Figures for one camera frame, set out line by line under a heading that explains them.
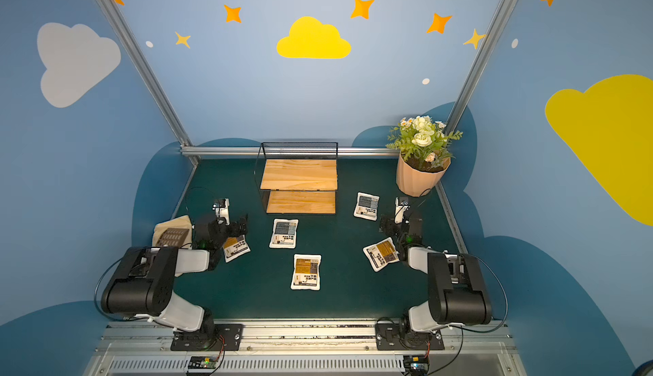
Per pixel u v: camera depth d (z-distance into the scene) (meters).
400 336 0.73
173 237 0.93
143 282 0.46
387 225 0.86
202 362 0.72
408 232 0.73
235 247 0.92
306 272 0.86
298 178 0.94
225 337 0.75
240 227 0.88
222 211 0.83
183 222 0.98
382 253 0.91
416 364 0.73
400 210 0.81
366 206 1.05
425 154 0.95
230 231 0.86
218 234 0.78
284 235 0.96
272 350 0.73
